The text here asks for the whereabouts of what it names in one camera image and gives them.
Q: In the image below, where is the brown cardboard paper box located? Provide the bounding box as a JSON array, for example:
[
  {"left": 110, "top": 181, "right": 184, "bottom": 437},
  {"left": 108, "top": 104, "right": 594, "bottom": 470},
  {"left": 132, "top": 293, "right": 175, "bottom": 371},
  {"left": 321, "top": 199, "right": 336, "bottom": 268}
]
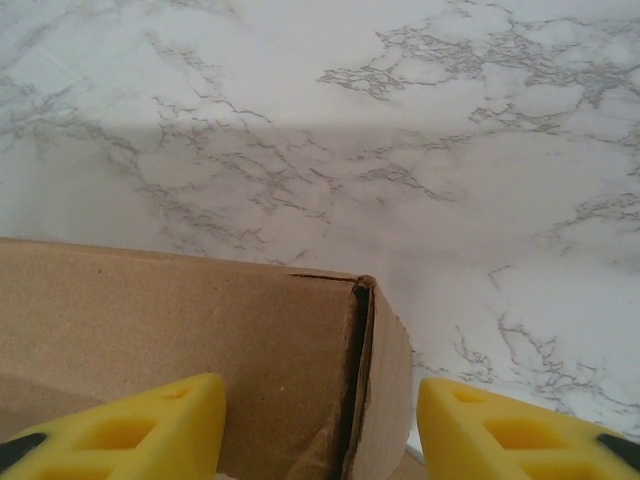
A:
[{"left": 0, "top": 237, "right": 414, "bottom": 480}]

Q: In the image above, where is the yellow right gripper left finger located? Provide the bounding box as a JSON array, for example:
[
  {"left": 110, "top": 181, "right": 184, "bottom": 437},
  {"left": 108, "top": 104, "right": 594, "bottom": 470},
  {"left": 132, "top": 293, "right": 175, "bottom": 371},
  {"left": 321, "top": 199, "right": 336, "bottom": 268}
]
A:
[{"left": 0, "top": 372, "right": 227, "bottom": 480}]

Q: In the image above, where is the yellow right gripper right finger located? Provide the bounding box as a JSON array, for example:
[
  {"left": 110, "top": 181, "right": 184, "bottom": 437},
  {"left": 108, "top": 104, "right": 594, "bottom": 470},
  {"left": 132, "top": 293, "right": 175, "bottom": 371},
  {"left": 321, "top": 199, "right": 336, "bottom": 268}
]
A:
[{"left": 417, "top": 377, "right": 640, "bottom": 480}]

